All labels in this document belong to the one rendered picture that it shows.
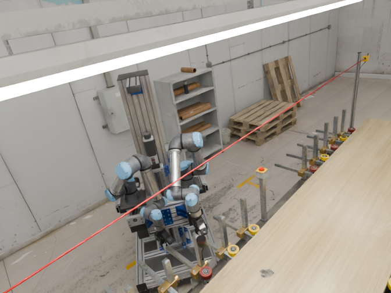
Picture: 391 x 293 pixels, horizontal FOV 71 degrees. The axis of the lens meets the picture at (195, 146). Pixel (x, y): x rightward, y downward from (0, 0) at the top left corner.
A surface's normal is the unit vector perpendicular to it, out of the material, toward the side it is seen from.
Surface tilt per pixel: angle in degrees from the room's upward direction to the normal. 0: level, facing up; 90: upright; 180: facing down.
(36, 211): 90
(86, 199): 90
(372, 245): 0
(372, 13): 90
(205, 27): 61
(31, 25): 90
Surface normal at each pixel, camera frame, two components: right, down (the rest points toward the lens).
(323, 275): -0.15, -0.89
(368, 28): -0.74, 0.40
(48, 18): 0.70, 0.22
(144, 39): 0.54, -0.24
